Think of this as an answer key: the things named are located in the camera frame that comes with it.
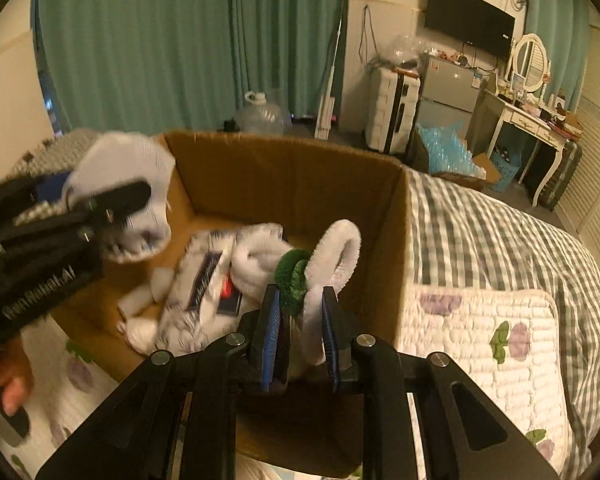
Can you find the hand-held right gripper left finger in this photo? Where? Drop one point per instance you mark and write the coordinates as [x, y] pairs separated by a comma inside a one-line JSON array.
[[270, 335]]

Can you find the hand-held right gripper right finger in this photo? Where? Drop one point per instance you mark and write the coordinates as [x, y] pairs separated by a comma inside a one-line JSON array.
[[330, 340]]

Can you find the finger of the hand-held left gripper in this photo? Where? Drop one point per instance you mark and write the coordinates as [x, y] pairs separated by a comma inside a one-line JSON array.
[[120, 197], [45, 185]]

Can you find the pale blue soft cloth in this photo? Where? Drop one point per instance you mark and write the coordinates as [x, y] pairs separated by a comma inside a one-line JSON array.
[[130, 160]]

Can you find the floral tissue pack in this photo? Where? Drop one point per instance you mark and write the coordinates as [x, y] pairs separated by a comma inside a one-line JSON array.
[[200, 270]]

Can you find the white fuzzy headband green bow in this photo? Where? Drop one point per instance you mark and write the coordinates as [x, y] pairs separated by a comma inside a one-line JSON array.
[[341, 240]]

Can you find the cream fluffy cloth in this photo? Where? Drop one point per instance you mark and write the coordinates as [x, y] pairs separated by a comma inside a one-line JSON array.
[[142, 330]]

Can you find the brown cardboard box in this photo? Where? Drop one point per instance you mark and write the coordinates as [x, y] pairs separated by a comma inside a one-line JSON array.
[[290, 180]]

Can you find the person's left hand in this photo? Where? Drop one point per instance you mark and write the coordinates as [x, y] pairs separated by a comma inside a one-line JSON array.
[[12, 385]]

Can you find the quilted floral mat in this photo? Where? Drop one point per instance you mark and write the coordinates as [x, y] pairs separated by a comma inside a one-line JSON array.
[[480, 335]]

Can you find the wide teal curtain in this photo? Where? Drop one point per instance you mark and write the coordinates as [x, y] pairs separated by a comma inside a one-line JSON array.
[[140, 45]]

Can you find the clear water jug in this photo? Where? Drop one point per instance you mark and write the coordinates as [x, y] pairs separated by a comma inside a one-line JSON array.
[[260, 117]]

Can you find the grey checked bed sheet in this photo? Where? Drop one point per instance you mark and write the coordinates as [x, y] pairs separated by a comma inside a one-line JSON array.
[[480, 240]]

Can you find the white stick vacuum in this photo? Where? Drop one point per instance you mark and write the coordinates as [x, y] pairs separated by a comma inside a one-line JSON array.
[[326, 110]]

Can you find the small floor cardboard box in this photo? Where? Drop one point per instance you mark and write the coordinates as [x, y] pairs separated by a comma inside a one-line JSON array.
[[486, 167]]

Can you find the white suitcase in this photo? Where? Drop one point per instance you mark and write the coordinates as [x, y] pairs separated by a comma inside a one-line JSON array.
[[387, 110]]

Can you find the blue laundry basket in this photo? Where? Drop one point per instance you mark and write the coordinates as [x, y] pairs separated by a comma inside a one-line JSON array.
[[506, 172]]

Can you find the silver fridge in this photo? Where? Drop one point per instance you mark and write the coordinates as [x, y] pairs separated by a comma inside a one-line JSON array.
[[447, 95]]

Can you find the dark suitcase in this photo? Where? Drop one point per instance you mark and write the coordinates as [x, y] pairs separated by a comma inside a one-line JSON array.
[[562, 175]]

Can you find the white dressing table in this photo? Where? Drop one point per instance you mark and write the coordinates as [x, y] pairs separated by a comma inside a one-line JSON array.
[[525, 122]]

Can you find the clear plastic bag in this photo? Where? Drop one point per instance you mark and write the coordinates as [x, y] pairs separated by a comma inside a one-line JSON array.
[[402, 52]]

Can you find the white oval mirror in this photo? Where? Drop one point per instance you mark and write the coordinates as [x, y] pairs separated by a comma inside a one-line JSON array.
[[530, 62]]

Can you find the narrow teal curtain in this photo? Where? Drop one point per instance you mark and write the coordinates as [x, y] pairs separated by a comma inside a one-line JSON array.
[[555, 25]]

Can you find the black wall television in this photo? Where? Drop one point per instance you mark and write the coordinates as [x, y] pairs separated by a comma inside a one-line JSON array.
[[467, 17]]

